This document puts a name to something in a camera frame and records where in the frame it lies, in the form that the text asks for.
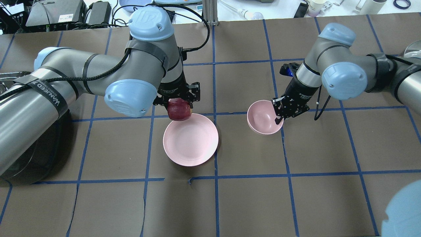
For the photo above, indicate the black power adapter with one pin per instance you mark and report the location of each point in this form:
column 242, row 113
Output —
column 99, row 13

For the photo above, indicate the pink plate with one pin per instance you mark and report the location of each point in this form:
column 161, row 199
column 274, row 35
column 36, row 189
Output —
column 191, row 142

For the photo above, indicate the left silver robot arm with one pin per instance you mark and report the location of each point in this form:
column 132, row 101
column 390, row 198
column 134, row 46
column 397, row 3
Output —
column 150, row 73

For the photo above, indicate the white grey cup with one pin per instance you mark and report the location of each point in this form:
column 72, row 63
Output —
column 365, row 7

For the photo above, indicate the red apple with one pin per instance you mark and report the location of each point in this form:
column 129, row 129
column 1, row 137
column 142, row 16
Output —
column 178, row 109

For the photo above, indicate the aluminium frame post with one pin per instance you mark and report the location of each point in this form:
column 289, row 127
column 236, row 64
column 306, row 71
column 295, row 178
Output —
column 209, row 12

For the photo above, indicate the purple white cup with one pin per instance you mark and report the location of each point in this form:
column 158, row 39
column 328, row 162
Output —
column 315, row 7

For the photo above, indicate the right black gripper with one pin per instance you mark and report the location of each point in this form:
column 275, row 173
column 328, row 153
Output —
column 298, row 92

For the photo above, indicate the dark grey rice cooker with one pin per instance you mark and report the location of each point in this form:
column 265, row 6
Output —
column 46, row 156

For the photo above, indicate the blue plate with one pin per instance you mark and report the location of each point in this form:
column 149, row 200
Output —
column 131, row 5

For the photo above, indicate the pink bowl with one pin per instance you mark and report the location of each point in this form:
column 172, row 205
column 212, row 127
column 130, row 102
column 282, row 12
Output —
column 261, row 118

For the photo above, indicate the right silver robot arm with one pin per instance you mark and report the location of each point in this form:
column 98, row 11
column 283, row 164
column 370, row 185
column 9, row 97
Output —
column 332, row 65

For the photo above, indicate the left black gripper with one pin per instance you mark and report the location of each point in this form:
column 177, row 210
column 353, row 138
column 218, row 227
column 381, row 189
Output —
column 173, row 86

